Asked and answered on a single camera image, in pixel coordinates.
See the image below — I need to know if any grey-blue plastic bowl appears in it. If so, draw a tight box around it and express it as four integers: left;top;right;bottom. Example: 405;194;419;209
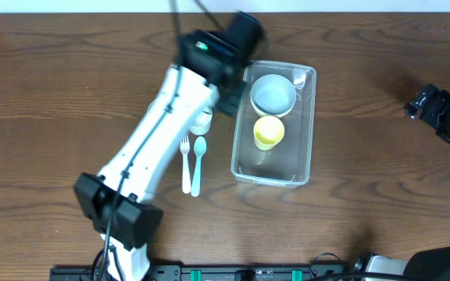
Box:
250;74;297;108

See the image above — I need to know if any yellow plastic bowl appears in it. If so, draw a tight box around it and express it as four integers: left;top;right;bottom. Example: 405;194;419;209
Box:
252;103;294;118

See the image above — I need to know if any white plastic cup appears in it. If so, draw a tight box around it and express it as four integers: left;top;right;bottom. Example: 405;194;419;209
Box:
189;108;213;136

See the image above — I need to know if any yellow plastic cup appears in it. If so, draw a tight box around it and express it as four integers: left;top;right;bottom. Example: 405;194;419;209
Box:
253;116;284;151

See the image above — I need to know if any light blue plastic spoon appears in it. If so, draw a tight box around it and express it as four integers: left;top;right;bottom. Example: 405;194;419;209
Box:
191;136;207;197

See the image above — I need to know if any white plastic fork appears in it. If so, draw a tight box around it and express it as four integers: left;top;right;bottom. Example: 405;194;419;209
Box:
180;134;191;194

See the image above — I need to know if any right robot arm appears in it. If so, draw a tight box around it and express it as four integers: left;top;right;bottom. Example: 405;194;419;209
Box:
352;84;450;280

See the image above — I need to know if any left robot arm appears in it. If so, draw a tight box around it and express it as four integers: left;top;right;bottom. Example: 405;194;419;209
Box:
73;30;263;280

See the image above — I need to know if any clear plastic container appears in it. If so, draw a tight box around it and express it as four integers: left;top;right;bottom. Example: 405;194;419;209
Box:
230;61;316;188

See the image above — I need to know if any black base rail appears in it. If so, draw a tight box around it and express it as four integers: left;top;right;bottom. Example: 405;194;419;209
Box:
48;263;347;281

